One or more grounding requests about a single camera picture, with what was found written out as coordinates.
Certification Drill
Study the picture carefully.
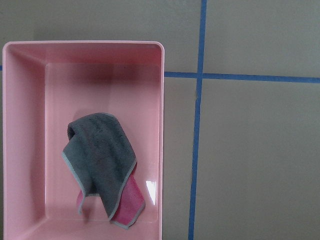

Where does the pink plastic bin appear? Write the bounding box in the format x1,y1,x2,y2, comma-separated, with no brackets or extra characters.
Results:
2,41,165,240

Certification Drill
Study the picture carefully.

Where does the grey and pink cloth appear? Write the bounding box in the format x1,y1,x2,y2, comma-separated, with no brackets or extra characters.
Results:
62,113,146,230

